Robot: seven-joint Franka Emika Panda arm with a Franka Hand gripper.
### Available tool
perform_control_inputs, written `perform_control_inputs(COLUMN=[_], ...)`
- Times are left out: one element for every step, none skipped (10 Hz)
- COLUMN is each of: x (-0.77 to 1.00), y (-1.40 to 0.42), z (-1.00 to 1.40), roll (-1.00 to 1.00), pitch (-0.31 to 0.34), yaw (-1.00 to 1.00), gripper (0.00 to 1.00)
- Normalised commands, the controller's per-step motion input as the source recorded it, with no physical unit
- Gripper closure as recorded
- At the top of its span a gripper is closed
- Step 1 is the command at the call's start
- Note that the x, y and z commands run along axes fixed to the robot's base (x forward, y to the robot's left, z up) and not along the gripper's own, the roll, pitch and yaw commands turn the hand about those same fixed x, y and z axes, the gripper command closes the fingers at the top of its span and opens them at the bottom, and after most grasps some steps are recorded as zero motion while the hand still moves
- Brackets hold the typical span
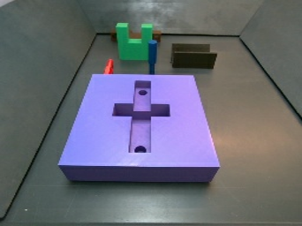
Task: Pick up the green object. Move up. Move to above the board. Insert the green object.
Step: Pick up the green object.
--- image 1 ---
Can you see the green U-shaped block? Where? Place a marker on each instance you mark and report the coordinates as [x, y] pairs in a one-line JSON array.
[[133, 49]]

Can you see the purple board with cross slot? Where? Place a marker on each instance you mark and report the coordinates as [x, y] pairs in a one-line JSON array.
[[140, 132]]

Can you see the red cylindrical peg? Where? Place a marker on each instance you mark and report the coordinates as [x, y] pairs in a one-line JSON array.
[[108, 69]]

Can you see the blue cylindrical peg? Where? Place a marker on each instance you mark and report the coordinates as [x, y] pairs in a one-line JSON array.
[[151, 56]]

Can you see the brown wooden T-shaped block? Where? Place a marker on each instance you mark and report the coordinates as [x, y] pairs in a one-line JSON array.
[[156, 35]]

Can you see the black angled bracket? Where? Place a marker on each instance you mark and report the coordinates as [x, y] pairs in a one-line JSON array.
[[192, 56]]

